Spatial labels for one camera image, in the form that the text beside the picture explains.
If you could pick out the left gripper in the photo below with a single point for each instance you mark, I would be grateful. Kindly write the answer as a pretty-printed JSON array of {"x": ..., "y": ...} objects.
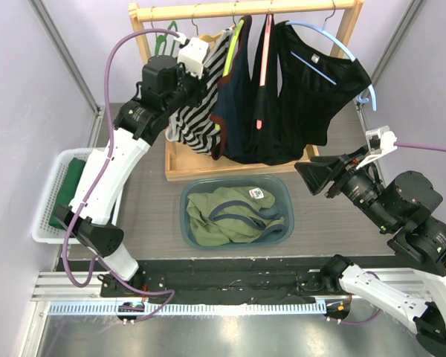
[{"x": 200, "y": 87}]

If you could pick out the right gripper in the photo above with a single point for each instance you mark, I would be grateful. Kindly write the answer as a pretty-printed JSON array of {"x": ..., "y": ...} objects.
[{"x": 340, "y": 177}]

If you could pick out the striped tank top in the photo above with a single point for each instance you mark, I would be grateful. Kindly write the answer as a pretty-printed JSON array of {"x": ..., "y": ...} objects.
[{"x": 192, "y": 126}]

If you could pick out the green hanger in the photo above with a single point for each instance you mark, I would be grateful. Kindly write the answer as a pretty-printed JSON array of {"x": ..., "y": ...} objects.
[{"x": 164, "y": 46}]

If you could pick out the green tank top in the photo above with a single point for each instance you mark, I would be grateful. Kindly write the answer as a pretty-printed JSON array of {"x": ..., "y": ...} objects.
[{"x": 233, "y": 215}]

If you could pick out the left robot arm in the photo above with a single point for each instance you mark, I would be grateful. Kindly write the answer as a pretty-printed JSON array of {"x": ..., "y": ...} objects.
[{"x": 167, "y": 84}]

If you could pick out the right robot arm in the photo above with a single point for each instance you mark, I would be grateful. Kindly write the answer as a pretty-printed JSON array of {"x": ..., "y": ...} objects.
[{"x": 404, "y": 210}]

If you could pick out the navy maroon-trim tank top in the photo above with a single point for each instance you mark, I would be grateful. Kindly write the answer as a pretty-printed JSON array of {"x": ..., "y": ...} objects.
[{"x": 233, "y": 141}]

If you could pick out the black tank top on pink hanger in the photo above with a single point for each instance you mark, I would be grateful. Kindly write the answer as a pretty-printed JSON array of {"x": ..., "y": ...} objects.
[{"x": 264, "y": 144}]

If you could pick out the pink hanger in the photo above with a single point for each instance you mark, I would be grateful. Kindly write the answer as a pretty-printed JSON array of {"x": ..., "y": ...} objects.
[{"x": 266, "y": 41}]

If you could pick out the neon yellow hanger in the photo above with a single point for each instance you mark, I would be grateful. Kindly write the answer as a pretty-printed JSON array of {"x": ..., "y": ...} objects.
[{"x": 224, "y": 111}]

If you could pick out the light blue hanger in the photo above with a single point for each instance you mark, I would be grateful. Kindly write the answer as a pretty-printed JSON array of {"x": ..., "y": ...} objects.
[{"x": 340, "y": 45}]

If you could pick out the wooden clothes rack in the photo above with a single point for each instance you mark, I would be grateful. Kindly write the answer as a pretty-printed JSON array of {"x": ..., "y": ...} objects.
[{"x": 181, "y": 163}]

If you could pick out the blue plastic tub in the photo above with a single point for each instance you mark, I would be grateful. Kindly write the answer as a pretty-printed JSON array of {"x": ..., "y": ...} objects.
[{"x": 270, "y": 183}]

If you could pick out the green folded garment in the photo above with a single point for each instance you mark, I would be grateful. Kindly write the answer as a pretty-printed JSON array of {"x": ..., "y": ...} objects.
[{"x": 68, "y": 188}]

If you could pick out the white laundry basket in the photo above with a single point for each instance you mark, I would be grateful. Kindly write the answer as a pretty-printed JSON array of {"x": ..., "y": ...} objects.
[{"x": 42, "y": 232}]

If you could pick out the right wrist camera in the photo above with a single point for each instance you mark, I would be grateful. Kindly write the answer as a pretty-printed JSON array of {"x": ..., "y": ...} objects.
[{"x": 381, "y": 142}]

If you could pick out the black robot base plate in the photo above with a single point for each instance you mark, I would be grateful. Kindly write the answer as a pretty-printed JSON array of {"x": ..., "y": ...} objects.
[{"x": 230, "y": 282}]

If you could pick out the white cable duct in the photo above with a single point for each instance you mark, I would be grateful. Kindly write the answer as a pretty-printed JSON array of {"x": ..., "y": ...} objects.
[{"x": 122, "y": 308}]

